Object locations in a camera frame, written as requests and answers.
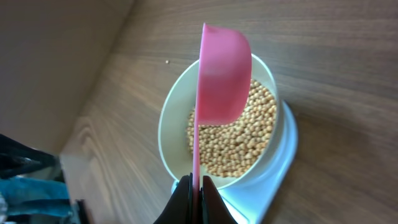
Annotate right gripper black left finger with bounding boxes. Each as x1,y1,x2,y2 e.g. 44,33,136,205
154,174,193,224

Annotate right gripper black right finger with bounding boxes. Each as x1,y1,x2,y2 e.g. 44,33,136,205
199,175,237,224

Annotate pink plastic measuring scoop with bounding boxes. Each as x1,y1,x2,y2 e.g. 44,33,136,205
192,23,252,223

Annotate white digital kitchen scale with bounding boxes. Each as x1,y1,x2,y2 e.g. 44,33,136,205
171,101,298,223

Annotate soybeans in bowl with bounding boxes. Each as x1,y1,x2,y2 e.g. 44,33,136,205
198,79,277,177

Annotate white bowl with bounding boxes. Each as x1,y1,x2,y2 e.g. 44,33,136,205
157,54,285,190

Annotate teal and black background objects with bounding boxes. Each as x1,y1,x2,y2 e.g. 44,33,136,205
1,134,90,223

